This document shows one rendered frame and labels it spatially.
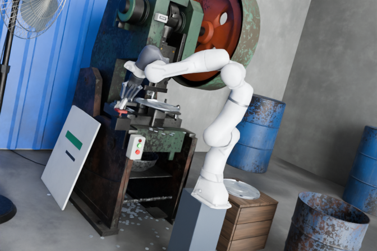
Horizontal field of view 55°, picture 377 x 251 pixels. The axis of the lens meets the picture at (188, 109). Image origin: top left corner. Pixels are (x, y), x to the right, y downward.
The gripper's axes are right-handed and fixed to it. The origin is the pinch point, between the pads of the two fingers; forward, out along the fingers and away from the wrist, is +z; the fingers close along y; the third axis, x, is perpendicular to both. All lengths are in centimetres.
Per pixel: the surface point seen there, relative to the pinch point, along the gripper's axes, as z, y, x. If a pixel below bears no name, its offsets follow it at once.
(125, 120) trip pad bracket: 7.1, 2.9, -6.4
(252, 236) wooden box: 38, 85, -76
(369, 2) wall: -122, 363, 115
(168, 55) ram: -23, 35, 27
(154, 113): 7.2, 28.4, 2.7
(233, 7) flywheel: -67, 66, 30
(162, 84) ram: -6.6, 34.3, 16.0
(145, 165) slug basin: 41, 33, -11
